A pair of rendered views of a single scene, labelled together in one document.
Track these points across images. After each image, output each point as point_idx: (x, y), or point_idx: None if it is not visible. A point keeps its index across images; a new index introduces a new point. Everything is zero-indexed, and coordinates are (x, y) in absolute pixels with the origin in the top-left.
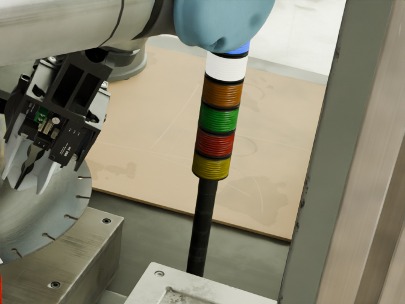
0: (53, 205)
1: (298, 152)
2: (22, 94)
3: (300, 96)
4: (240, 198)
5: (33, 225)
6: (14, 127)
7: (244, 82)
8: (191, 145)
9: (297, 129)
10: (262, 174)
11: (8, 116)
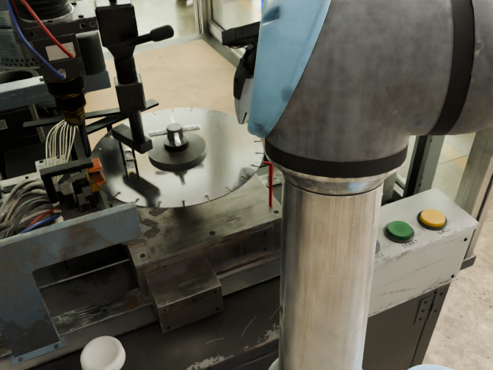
0: (237, 131)
1: (216, 78)
2: (247, 67)
3: (179, 53)
4: (224, 109)
5: (245, 142)
6: (243, 88)
7: (145, 61)
8: (169, 101)
9: (200, 69)
10: (217, 95)
11: (239, 84)
